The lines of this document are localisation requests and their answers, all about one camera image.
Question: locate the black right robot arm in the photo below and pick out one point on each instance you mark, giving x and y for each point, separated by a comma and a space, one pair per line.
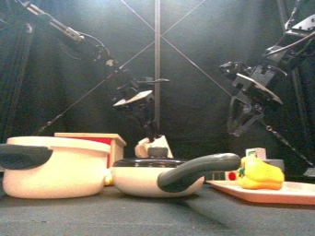
291, 40

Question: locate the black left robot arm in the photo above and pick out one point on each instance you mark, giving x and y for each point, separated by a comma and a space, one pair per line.
68, 33

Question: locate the cream wooden knife block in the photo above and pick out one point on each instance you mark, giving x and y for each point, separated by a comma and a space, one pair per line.
162, 146

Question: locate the wooden box red panel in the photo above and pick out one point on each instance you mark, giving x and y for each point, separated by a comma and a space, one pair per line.
116, 147

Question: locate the black pan lid with knob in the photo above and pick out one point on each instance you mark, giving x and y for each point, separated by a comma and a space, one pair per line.
148, 162

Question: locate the small cream toy block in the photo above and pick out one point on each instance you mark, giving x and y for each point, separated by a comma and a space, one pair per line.
258, 152

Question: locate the grey toy container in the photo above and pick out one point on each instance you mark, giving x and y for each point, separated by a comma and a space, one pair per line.
275, 164

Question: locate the yellow toy bell pepper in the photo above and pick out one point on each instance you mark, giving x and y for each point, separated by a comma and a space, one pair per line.
259, 175

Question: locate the pink cutting board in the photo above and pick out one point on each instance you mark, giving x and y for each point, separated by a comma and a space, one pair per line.
283, 193

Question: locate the thin diagonal frame brace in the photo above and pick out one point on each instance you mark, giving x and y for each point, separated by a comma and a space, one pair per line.
102, 83
192, 63

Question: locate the vertical metal frame pole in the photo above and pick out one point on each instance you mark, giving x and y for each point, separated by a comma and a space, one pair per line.
158, 55

